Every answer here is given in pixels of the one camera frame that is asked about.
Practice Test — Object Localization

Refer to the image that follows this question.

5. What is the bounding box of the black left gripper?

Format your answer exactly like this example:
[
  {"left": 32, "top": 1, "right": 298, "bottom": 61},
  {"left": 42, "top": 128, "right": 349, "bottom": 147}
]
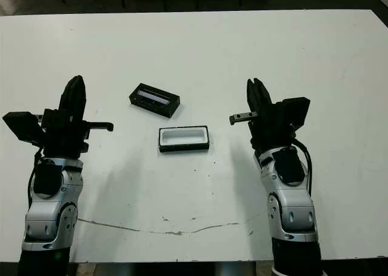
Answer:
[{"left": 33, "top": 75, "right": 115, "bottom": 159}]

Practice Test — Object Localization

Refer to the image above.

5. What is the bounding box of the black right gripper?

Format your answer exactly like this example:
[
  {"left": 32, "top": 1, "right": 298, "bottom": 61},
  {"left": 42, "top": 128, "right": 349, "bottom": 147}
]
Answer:
[{"left": 229, "top": 78, "right": 298, "bottom": 155}]

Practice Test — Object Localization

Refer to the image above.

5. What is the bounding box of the black box lid silver print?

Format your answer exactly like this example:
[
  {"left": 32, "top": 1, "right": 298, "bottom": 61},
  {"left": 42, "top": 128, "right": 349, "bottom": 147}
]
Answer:
[{"left": 128, "top": 82, "right": 182, "bottom": 119}]

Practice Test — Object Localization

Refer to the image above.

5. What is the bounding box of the black box base white insert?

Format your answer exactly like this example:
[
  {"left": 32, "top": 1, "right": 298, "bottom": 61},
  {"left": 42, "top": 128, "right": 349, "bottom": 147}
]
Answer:
[{"left": 157, "top": 124, "right": 210, "bottom": 153}]

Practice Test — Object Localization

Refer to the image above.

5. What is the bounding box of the silver right robot leg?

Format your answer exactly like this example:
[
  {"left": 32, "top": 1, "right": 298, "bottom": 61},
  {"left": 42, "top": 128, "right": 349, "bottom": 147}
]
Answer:
[{"left": 216, "top": 262, "right": 256, "bottom": 276}]

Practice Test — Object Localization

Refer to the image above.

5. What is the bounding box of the silver robot leg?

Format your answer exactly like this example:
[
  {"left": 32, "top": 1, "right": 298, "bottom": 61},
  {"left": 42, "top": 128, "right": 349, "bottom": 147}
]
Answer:
[
  {"left": 216, "top": 262, "right": 256, "bottom": 276},
  {"left": 113, "top": 262, "right": 136, "bottom": 276}
]

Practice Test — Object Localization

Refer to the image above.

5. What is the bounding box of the silver left robot leg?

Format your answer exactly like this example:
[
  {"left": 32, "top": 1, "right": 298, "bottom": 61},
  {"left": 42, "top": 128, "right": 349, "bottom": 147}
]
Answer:
[{"left": 113, "top": 262, "right": 136, "bottom": 276}]

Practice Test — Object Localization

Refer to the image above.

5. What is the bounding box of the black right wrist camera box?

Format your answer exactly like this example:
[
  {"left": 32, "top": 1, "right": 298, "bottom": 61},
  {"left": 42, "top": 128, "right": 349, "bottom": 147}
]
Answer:
[{"left": 281, "top": 96, "right": 312, "bottom": 128}]

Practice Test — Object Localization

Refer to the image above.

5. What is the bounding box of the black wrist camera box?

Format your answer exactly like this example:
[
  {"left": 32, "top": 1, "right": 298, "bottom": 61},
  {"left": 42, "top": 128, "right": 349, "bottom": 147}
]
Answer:
[
  {"left": 2, "top": 112, "right": 46, "bottom": 145},
  {"left": 281, "top": 96, "right": 312, "bottom": 128}
]

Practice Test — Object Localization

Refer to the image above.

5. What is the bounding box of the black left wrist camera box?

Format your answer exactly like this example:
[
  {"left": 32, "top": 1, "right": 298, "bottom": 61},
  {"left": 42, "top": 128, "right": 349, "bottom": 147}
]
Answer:
[{"left": 2, "top": 112, "right": 46, "bottom": 145}]

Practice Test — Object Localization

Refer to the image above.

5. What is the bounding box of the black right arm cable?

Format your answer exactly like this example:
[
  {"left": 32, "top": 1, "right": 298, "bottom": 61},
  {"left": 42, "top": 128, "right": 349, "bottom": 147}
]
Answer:
[{"left": 292, "top": 138, "right": 315, "bottom": 198}]

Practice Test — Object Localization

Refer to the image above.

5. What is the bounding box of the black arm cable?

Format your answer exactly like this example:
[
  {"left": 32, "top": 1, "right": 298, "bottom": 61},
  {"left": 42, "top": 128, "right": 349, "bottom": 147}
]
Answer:
[
  {"left": 292, "top": 138, "right": 315, "bottom": 198},
  {"left": 27, "top": 150, "right": 43, "bottom": 204}
]

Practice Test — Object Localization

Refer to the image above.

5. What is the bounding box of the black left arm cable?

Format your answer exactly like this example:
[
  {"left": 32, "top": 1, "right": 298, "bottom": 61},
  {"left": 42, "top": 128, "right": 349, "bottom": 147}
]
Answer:
[{"left": 27, "top": 150, "right": 43, "bottom": 204}]

